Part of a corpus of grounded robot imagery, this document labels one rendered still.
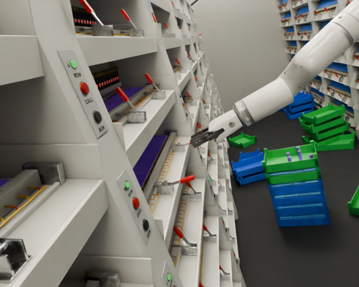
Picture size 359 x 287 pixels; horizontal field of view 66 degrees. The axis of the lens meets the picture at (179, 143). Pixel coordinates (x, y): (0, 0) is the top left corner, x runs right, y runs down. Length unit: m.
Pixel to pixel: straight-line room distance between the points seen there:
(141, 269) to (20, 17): 0.37
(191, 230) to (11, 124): 0.60
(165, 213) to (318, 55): 0.59
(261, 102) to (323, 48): 0.21
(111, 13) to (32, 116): 0.73
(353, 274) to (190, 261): 1.06
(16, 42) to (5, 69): 0.04
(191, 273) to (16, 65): 0.59
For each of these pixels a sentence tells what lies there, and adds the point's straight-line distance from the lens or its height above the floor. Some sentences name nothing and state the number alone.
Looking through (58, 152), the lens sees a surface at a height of 1.16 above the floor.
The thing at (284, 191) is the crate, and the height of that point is 0.26.
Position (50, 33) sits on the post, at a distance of 0.40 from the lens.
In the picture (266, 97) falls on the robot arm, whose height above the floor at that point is 1.03.
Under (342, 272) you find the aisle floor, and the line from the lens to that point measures 1.69.
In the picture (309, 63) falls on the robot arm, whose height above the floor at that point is 1.09.
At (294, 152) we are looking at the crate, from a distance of 1.91.
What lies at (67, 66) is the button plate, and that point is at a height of 1.26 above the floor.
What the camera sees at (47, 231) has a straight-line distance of 0.31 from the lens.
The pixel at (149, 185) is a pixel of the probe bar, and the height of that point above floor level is 0.96.
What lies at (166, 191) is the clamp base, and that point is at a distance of 0.69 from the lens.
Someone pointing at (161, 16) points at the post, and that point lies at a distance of 1.75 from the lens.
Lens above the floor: 1.23
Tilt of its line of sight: 17 degrees down
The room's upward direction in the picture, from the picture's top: 20 degrees counter-clockwise
